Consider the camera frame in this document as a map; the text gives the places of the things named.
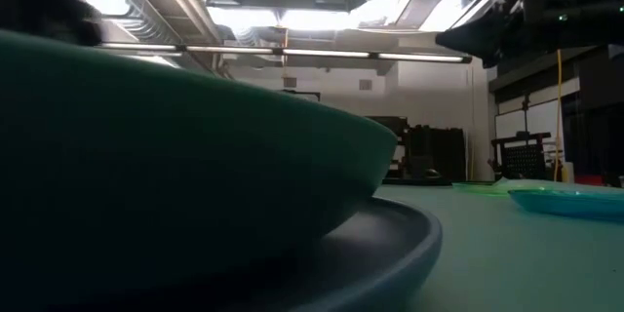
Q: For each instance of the teal deep plastic plate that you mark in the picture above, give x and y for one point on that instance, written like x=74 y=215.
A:
x=146 y=156

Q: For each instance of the dark blue plastic plate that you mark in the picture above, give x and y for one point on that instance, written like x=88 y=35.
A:
x=390 y=253

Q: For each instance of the black pegboard rack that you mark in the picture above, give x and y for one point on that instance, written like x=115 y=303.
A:
x=524 y=158

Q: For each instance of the black shelf unit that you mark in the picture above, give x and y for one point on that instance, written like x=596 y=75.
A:
x=397 y=127

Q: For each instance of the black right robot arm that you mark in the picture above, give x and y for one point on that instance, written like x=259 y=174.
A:
x=599 y=24

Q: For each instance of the black storage case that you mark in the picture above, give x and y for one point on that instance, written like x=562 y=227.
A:
x=436 y=153

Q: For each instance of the whiteboard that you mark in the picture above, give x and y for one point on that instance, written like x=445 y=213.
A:
x=541 y=119

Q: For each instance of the red box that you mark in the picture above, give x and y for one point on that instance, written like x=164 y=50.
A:
x=590 y=179

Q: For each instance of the green table mat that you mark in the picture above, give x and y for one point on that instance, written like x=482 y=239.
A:
x=512 y=263

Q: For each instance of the long ceiling light bar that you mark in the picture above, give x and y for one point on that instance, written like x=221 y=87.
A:
x=322 y=52

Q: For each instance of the black gantry frame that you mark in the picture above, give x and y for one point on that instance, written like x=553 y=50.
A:
x=304 y=93

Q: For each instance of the green translucent plastic plate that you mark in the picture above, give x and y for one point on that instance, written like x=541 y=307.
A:
x=478 y=187

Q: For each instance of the white bottle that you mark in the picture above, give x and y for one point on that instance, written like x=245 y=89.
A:
x=567 y=173

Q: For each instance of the blue translucent plastic plate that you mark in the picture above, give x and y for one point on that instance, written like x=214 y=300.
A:
x=570 y=204

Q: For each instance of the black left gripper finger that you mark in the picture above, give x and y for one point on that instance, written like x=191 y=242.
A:
x=29 y=0

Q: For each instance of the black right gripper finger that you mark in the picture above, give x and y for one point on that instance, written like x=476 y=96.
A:
x=478 y=39

